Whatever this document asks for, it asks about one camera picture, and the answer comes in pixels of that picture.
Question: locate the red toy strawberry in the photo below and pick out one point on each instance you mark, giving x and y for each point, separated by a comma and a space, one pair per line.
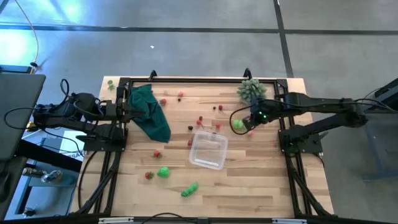
157, 154
163, 102
189, 143
149, 175

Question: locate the black frame clamp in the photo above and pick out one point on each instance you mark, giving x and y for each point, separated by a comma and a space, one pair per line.
247, 73
152, 75

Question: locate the grey side desk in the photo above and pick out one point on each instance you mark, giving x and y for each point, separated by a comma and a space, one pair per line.
18, 115

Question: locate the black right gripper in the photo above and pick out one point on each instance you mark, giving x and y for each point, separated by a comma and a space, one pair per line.
262, 112

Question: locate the small green toy leaf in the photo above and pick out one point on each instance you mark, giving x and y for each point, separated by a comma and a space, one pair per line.
110, 83

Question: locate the clear plastic tupperware container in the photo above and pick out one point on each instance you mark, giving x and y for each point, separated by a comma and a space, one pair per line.
208, 152

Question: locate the white table edge clamp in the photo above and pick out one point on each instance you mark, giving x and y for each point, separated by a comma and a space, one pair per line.
115, 220
289, 221

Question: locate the white paper label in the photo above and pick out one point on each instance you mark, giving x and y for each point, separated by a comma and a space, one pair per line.
70, 146

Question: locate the black desk leg bar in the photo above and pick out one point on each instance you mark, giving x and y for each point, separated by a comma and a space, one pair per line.
46, 155

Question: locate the green artificial succulent plant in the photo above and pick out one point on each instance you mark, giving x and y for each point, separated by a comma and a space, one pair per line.
250, 88

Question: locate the green toy cabbage white veins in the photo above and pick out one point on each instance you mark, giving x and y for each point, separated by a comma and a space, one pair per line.
163, 172

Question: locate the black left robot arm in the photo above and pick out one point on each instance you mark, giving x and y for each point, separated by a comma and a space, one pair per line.
62, 119

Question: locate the dark green cloth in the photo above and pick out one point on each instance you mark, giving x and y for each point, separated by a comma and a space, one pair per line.
152, 124

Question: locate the grey metal side table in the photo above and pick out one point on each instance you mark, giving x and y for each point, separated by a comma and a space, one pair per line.
388, 93

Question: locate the black aluminium table frame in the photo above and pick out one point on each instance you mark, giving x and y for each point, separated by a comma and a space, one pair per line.
202, 80

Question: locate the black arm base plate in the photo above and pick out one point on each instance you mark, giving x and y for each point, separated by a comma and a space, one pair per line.
93, 145
308, 144

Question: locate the smooth round green toy vegetable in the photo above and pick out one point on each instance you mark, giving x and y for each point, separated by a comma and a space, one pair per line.
237, 125

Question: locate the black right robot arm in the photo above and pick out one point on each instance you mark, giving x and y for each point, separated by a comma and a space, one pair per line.
326, 105

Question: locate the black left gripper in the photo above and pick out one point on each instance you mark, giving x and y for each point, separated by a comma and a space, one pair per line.
115, 111

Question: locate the black bulky floor object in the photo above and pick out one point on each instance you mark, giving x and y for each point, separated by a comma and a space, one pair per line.
11, 186

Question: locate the green toy pea pod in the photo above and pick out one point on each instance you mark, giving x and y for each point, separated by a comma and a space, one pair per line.
189, 189

